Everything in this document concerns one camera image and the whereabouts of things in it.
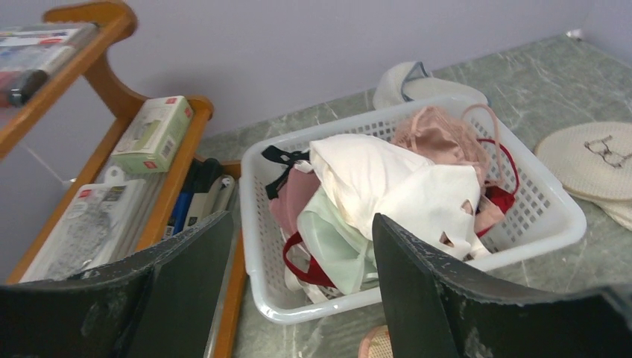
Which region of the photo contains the clear plastic packet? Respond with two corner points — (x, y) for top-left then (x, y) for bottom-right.
(19, 166), (146, 283)

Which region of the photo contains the floral peach mesh laundry bag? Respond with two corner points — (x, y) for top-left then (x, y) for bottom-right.
(358, 325), (394, 358)

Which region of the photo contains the pink satin bra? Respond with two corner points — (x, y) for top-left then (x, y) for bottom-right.
(391, 104), (508, 237)

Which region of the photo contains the light green garment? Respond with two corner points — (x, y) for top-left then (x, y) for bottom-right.
(297, 187), (379, 295)

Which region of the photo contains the red lace bra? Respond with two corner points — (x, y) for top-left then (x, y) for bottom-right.
(282, 139), (520, 288)

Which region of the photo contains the coloured marker pen pack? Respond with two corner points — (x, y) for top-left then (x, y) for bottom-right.
(1, 22), (99, 107)

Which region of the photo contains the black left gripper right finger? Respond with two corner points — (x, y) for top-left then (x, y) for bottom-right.
(373, 214), (631, 357)

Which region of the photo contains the white bag blue trim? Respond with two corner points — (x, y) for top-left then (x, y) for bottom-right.
(372, 61), (491, 110)

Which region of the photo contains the white green small box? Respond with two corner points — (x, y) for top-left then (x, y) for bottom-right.
(110, 95), (195, 175)

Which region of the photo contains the white plastic laundry basket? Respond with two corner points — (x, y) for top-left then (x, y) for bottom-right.
(239, 95), (587, 324)

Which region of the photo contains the black stapler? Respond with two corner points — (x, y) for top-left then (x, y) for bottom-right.
(162, 158), (236, 239)

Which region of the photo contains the wooden tiered shelf rack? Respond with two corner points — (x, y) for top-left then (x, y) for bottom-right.
(1, 1), (246, 357)

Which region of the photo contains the white cream bra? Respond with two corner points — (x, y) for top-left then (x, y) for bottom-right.
(309, 134), (490, 260)

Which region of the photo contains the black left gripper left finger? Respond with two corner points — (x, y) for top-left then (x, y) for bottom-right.
(1, 211), (234, 357)

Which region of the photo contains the black bra strap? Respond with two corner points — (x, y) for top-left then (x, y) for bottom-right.
(260, 145), (311, 201)

